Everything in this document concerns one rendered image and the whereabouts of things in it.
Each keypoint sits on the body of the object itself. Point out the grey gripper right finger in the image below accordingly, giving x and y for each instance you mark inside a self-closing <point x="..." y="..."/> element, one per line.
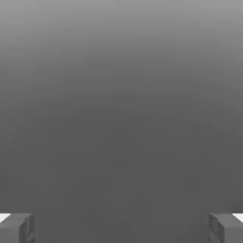
<point x="230" y="229"/>

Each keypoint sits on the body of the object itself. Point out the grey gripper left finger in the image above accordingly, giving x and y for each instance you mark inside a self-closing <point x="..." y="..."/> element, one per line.
<point x="13" y="228"/>

